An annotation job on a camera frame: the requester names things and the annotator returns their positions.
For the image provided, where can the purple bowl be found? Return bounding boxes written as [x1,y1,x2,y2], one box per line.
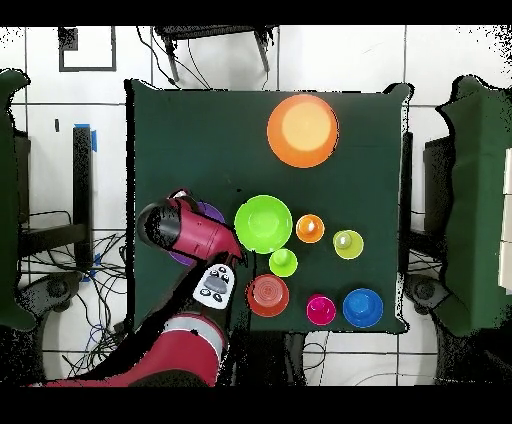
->
[167,200,227,268]

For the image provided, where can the large orange bowl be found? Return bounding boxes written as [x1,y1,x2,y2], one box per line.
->
[266,93,340,169]

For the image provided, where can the green bowl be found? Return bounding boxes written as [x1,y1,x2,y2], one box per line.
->
[233,194,294,255]

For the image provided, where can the orange cup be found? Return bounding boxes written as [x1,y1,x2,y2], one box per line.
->
[295,213,326,244]

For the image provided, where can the lime cup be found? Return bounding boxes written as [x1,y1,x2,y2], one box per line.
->
[268,248,299,278]

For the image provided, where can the red-orange bowl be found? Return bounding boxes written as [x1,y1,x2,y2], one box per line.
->
[246,273,290,318]

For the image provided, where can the yellow cup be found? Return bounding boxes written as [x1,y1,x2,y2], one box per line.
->
[332,229,365,261]

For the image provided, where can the dark green tablecloth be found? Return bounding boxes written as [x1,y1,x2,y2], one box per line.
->
[124,78,415,336]

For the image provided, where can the pink cup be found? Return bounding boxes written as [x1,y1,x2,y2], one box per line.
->
[306,294,337,326]

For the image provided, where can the blue bowl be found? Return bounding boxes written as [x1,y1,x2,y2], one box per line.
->
[342,288,384,329]

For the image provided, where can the blue tape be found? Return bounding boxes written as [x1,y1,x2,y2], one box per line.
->
[73,122,98,153]

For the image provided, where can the black stand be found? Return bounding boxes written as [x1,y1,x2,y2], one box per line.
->
[17,125,94,273]

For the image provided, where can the dark grey chair base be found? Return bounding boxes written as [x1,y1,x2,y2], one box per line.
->
[17,271,83,317]
[402,273,451,315]

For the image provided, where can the green cloth covered table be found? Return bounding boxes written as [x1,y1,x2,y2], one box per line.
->
[0,68,38,332]
[436,74,512,337]

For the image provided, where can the white box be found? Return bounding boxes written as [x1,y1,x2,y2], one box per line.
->
[498,147,512,295]

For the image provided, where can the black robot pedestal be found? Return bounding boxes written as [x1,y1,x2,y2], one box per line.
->
[231,331,308,387]

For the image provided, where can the black post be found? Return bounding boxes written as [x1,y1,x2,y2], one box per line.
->
[400,131,414,273]

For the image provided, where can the tangled floor cables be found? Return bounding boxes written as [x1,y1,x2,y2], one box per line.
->
[19,209,133,387]

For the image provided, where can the black cable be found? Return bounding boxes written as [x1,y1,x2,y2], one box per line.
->
[135,25,213,91]

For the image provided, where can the black square frame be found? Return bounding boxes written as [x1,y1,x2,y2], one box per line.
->
[58,25,118,73]

